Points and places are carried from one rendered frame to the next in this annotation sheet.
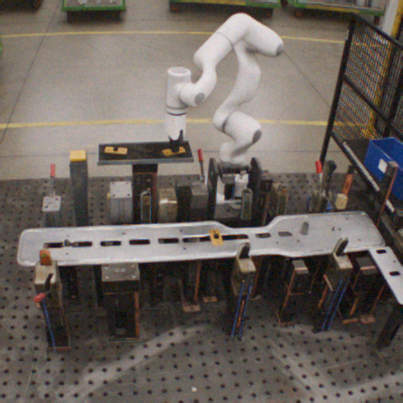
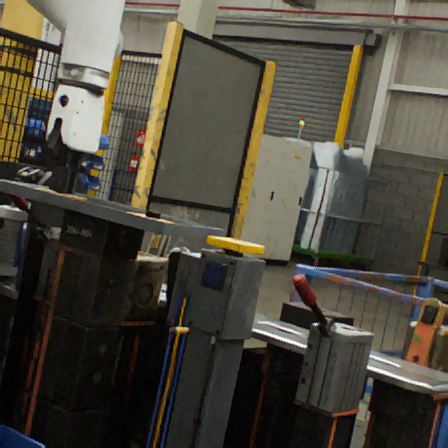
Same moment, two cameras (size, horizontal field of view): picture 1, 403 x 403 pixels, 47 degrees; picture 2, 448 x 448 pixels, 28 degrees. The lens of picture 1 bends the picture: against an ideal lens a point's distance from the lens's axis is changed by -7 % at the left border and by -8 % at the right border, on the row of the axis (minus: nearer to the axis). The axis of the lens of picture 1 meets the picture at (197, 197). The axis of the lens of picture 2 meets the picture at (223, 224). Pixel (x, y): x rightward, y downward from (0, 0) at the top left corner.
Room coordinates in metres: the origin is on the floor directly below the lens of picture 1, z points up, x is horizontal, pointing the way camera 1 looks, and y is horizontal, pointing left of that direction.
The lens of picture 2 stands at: (2.36, 1.40, 1.24)
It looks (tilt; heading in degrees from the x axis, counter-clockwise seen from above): 3 degrees down; 230
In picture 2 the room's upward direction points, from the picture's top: 12 degrees clockwise
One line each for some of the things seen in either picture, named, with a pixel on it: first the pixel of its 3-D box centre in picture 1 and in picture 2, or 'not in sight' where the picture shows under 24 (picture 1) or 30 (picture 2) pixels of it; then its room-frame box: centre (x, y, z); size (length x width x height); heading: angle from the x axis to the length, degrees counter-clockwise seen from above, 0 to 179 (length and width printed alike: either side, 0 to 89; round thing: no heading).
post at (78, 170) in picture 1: (81, 203); (202, 407); (1.55, 0.47, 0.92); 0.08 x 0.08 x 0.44; 13
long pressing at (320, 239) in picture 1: (210, 240); (137, 284); (1.32, -0.06, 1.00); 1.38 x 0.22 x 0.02; 103
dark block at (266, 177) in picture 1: (256, 216); not in sight; (1.59, -0.25, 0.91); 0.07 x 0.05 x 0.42; 13
